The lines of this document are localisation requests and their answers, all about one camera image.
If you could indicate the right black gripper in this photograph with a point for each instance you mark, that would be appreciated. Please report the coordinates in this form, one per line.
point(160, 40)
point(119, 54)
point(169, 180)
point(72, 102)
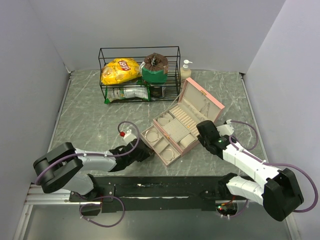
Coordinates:
point(201, 140)

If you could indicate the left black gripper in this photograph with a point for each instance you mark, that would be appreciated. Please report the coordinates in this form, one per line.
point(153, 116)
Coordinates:
point(147, 151)

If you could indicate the pink jewelry tray insert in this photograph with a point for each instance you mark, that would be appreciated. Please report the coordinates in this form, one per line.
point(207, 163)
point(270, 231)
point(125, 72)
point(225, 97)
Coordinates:
point(160, 145)

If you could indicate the pink jewelry box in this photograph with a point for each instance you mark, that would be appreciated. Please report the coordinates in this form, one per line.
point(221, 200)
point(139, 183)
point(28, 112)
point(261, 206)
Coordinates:
point(178, 122)

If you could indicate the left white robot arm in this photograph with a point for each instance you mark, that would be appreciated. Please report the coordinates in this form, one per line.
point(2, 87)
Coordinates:
point(63, 167)

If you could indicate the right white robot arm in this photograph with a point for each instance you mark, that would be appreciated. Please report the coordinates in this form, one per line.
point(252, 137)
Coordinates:
point(277, 190)

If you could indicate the dark tin can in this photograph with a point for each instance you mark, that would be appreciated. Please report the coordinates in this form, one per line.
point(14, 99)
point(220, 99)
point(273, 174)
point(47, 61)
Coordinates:
point(157, 91)

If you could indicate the white green snack bag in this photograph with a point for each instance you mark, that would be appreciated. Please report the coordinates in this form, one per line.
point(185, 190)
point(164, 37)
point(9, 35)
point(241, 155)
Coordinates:
point(124, 93)

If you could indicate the cream pump lotion bottle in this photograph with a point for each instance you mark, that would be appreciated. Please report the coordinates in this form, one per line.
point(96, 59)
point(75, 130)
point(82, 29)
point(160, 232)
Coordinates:
point(185, 71)

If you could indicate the brown green wrapped package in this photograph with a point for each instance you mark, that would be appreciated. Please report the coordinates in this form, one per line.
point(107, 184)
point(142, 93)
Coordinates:
point(154, 69)

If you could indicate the yellow Lays chips bag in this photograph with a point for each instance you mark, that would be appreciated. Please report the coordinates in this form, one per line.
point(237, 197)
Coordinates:
point(120, 70)

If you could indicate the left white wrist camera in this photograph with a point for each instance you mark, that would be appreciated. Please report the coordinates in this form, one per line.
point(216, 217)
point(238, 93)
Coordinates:
point(127, 136)

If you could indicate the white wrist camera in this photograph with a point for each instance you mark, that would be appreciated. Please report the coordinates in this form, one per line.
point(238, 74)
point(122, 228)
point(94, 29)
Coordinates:
point(127, 136)
point(226, 128)

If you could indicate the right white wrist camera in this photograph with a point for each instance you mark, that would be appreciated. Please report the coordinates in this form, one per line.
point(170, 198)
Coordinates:
point(226, 128)

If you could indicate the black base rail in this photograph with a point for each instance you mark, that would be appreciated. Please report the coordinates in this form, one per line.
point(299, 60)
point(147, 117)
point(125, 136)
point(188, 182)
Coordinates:
point(148, 193)

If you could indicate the black wire shelf rack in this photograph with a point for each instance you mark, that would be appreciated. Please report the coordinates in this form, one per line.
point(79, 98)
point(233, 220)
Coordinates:
point(173, 54)

